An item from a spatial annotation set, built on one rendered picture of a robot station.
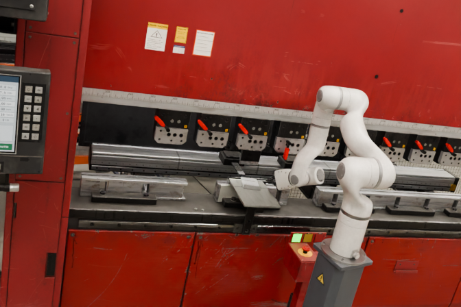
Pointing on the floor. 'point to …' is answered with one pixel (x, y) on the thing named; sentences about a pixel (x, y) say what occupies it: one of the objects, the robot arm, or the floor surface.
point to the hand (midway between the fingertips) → (269, 180)
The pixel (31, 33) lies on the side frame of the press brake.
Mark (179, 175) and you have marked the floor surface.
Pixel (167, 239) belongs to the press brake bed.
